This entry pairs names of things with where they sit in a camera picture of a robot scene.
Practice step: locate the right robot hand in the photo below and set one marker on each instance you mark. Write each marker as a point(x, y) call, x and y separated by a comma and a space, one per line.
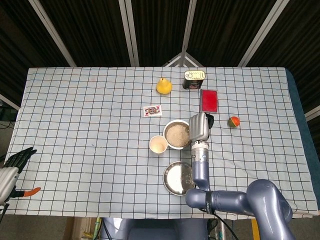
point(198, 127)

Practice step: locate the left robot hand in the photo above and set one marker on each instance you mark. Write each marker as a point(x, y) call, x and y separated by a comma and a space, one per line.
point(6, 180)

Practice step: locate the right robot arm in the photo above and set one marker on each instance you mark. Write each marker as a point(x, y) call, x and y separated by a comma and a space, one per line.
point(200, 170)

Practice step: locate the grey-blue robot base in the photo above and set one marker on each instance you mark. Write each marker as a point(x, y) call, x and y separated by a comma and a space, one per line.
point(150, 230)

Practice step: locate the white bowl of rice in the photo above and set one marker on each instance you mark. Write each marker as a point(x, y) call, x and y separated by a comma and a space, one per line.
point(175, 147)

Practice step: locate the white paper cup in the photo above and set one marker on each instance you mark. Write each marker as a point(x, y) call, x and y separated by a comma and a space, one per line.
point(158, 145)

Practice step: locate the red stamp pad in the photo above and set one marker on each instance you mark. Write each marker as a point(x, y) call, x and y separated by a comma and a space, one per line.
point(208, 101)

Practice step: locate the red and green ball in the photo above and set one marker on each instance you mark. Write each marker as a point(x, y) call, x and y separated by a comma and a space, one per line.
point(234, 122)

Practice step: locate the luncheon meat can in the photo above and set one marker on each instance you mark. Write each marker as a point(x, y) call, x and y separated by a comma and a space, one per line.
point(193, 80)

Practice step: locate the playing card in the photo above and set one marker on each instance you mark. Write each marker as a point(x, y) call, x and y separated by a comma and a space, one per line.
point(152, 111)

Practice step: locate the yellow pear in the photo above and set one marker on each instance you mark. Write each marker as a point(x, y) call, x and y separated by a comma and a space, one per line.
point(163, 87)

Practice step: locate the steel plate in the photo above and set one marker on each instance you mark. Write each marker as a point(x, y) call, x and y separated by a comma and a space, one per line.
point(175, 177)

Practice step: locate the black equipment box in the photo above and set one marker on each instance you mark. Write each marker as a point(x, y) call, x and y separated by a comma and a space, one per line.
point(5, 112)

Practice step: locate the checkered tablecloth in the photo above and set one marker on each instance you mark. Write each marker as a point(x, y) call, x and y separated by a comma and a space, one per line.
point(75, 125)

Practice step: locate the blue padded table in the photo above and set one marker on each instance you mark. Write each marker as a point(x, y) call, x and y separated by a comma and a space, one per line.
point(302, 120)

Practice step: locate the black pleated curtain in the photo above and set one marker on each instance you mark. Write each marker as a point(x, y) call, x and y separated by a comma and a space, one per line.
point(95, 30)

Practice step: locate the white frame foot bracket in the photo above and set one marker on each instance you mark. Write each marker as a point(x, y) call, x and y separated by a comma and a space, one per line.
point(183, 60)

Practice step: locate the white aluminium frame rail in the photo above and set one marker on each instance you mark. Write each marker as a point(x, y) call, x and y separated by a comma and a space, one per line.
point(10, 102)
point(312, 113)

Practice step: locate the white aluminium frame post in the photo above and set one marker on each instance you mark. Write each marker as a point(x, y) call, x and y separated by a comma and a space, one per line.
point(260, 35)
point(130, 32)
point(53, 35)
point(188, 27)

